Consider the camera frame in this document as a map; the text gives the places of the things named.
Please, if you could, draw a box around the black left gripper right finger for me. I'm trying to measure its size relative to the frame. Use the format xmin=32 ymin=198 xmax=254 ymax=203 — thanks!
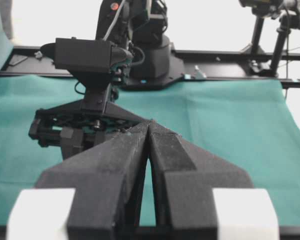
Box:
xmin=148 ymin=122 xmax=254 ymax=240

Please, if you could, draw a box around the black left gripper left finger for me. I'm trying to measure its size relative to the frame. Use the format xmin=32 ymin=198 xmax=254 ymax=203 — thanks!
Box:
xmin=35 ymin=121 xmax=150 ymax=240

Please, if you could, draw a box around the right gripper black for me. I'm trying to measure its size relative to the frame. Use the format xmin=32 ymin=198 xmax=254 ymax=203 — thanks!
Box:
xmin=28 ymin=72 xmax=145 ymax=160

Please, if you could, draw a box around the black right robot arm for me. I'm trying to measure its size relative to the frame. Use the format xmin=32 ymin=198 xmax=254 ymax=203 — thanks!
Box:
xmin=28 ymin=0 xmax=183 ymax=159

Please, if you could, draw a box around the green table cloth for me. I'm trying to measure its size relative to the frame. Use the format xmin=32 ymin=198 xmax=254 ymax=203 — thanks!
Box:
xmin=0 ymin=0 xmax=300 ymax=228

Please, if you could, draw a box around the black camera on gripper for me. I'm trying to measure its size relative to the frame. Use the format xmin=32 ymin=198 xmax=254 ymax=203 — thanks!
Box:
xmin=40 ymin=38 xmax=134 ymax=74

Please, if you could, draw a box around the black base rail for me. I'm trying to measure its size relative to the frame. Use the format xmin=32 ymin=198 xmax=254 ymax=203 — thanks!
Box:
xmin=0 ymin=44 xmax=300 ymax=90

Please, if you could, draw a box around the black camera stand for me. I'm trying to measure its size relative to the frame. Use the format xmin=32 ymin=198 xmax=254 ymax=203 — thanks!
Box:
xmin=238 ymin=0 xmax=300 ymax=77

